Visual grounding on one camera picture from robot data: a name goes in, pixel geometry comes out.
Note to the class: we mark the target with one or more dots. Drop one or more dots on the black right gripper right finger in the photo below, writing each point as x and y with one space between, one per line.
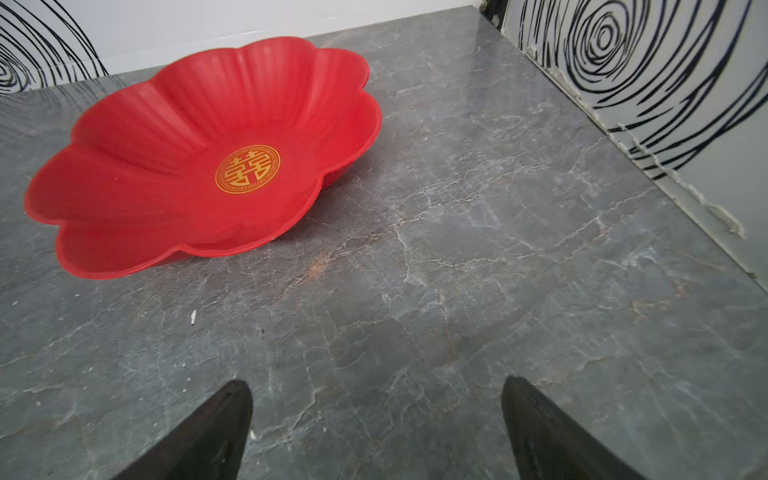
548 444

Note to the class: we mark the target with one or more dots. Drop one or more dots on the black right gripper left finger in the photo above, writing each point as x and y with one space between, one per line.
208 444

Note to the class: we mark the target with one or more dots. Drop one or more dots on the red flower-shaped fruit bowl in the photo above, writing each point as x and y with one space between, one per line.
217 154

